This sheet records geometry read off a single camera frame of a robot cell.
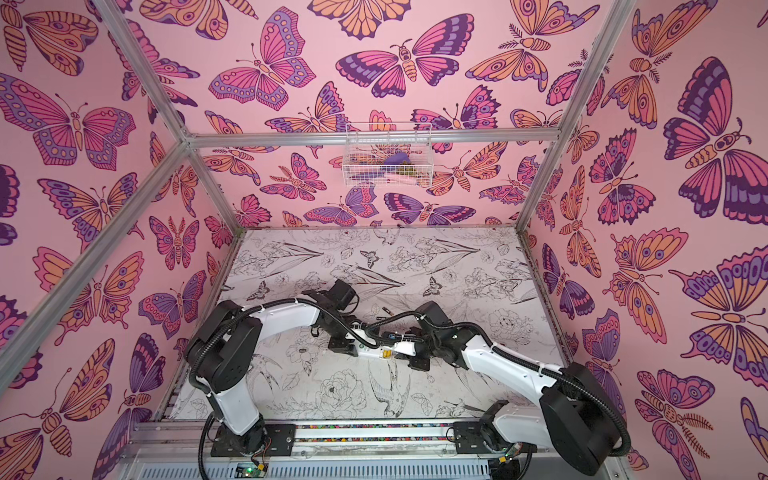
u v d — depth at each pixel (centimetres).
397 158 97
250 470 73
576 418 41
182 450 73
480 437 66
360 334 90
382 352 88
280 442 74
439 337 65
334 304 72
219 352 48
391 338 69
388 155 97
